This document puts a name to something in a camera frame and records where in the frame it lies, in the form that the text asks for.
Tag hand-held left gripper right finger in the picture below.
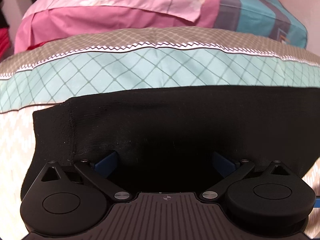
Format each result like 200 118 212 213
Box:
200 151 298 202

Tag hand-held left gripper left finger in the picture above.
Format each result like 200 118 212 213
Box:
35 150 132 202

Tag black pants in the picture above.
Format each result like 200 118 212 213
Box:
21 86 320 202

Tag patterned bed sheet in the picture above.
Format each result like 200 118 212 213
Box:
0 26 320 207

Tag teal grey striped pillow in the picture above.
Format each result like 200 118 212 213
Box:
200 0 308 50

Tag pink pillow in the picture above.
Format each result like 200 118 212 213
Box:
14 0 221 55

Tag red folded clothes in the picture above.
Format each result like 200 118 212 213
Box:
0 27 13 58

